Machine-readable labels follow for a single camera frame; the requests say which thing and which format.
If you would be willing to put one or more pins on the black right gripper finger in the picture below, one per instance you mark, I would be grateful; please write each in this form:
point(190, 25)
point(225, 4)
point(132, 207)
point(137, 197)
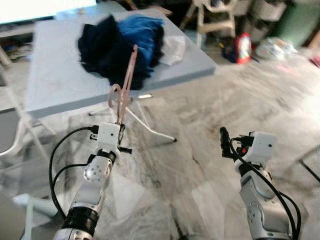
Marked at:
point(225, 142)

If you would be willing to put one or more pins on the black garment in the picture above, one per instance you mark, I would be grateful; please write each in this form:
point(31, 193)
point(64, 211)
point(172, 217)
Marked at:
point(105, 55)

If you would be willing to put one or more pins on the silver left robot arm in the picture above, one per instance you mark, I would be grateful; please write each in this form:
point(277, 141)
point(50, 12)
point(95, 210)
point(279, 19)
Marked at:
point(95, 172)

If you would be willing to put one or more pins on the light grey folding table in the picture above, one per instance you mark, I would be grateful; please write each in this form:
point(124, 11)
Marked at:
point(55, 75)

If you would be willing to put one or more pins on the red children's backpack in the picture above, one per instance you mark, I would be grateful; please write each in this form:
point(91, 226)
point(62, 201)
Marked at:
point(242, 50)

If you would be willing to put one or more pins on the white blue plastic bag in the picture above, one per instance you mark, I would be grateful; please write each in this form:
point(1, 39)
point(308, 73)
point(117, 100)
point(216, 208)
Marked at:
point(275, 48)

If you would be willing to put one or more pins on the blue garment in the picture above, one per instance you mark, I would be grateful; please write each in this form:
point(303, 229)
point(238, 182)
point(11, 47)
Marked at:
point(145, 35)

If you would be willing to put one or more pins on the crumpled pink cloth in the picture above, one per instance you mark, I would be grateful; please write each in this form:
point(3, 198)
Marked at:
point(316, 60)

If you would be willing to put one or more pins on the beige plastic chair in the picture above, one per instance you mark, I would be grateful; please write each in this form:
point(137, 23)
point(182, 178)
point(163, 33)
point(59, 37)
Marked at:
point(215, 17)

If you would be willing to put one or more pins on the green woven cabinet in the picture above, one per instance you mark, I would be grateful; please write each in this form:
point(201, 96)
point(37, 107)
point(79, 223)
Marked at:
point(297, 22)

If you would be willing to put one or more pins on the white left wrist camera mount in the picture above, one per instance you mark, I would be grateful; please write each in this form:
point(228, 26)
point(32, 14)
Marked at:
point(107, 136)

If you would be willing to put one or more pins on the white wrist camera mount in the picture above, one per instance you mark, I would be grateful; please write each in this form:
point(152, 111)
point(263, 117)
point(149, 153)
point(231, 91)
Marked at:
point(107, 136)
point(262, 145)

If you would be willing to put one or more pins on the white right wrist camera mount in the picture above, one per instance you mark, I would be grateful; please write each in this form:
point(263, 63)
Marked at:
point(262, 145)

